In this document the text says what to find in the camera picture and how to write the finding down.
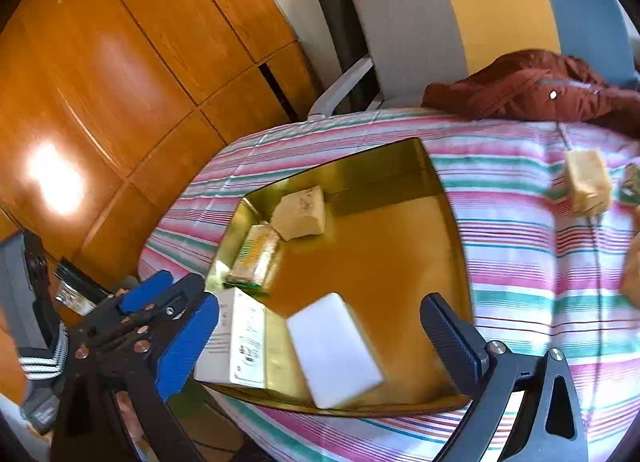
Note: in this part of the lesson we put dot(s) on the dark red jacket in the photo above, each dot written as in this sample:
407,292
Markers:
530,86

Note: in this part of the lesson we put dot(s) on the grey yellow blue chair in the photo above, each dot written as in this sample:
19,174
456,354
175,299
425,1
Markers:
450,26

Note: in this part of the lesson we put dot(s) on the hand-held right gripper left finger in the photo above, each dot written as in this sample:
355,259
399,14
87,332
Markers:
190,347

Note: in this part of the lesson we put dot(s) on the white carton box green print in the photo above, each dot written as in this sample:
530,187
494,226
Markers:
240,337

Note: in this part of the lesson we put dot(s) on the green snack packet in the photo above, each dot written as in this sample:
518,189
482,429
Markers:
631,182
255,257

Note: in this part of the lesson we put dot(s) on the striped tablecloth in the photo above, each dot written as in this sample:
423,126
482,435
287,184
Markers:
520,252

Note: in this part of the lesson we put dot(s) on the white foam block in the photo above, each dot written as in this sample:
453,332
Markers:
335,352

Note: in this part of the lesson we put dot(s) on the yellow sponge piece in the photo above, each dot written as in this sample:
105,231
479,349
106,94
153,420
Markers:
300,214
587,181

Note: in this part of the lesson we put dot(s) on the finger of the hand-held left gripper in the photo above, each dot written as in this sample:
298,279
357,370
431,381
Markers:
185,289
145,289

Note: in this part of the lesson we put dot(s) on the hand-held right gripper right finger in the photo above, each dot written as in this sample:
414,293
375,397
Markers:
447,337

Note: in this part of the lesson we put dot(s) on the black rolled mat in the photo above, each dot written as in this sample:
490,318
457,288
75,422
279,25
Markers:
342,31

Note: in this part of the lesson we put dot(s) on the gold metal tray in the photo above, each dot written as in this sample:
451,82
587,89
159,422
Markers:
380,267

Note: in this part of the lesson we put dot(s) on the wooden wardrobe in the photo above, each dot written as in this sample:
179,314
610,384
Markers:
110,71

